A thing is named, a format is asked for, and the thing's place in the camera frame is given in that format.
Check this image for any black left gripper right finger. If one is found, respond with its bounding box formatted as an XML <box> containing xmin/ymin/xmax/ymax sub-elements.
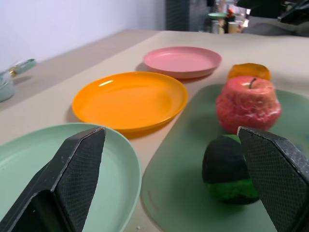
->
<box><xmin>237</xmin><ymin>126</ymin><xmax>309</xmax><ymax>232</ymax></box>

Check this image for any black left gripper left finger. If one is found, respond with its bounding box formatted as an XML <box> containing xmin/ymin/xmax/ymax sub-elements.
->
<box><xmin>0</xmin><ymin>126</ymin><xmax>107</xmax><ymax>232</ymax></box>

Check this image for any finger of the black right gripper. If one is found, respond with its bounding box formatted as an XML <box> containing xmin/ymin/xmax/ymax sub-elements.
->
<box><xmin>277</xmin><ymin>4</ymin><xmax>309</xmax><ymax>24</ymax></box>

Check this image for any light green round plate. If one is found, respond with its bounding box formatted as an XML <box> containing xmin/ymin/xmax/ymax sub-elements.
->
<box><xmin>0</xmin><ymin>122</ymin><xmax>142</xmax><ymax>232</ymax></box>

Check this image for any green fruit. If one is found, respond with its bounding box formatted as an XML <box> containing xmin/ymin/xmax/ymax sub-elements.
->
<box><xmin>202</xmin><ymin>134</ymin><xmax>261</xmax><ymax>205</ymax></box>

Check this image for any orange fruit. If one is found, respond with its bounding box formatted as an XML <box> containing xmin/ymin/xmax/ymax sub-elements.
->
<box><xmin>227</xmin><ymin>63</ymin><xmax>271</xmax><ymax>82</ymax></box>

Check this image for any orange round plate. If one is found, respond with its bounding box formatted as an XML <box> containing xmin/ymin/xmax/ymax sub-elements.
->
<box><xmin>72</xmin><ymin>71</ymin><xmax>189</xmax><ymax>133</ymax></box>

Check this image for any pink round plate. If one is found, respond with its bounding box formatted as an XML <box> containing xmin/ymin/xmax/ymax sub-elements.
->
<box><xmin>142</xmin><ymin>46</ymin><xmax>223</xmax><ymax>79</ymax></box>

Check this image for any yellow jar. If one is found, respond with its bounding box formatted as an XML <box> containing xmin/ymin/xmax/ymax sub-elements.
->
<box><xmin>227</xmin><ymin>21</ymin><xmax>239</xmax><ymax>34</ymax></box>

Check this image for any small green bowl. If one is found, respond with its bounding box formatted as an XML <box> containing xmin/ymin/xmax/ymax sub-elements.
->
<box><xmin>207</xmin><ymin>12</ymin><xmax>227</xmax><ymax>20</ymax></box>

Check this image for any red apple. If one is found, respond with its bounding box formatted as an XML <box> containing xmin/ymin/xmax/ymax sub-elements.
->
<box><xmin>215</xmin><ymin>75</ymin><xmax>282</xmax><ymax>132</ymax></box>

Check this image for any green oblong tray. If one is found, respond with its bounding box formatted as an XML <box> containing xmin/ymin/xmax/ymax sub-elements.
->
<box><xmin>140</xmin><ymin>84</ymin><xmax>309</xmax><ymax>232</ymax></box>

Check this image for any pale green container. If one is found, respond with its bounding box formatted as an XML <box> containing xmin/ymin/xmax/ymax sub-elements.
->
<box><xmin>0</xmin><ymin>70</ymin><xmax>15</xmax><ymax>103</ymax></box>

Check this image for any dark mesh chair back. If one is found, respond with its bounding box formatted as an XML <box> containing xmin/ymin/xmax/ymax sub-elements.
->
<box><xmin>165</xmin><ymin>0</ymin><xmax>191</xmax><ymax>31</ymax></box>

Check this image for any pale green lid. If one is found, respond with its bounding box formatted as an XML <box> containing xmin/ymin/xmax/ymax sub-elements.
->
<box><xmin>9</xmin><ymin>58</ymin><xmax>38</xmax><ymax>76</ymax></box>

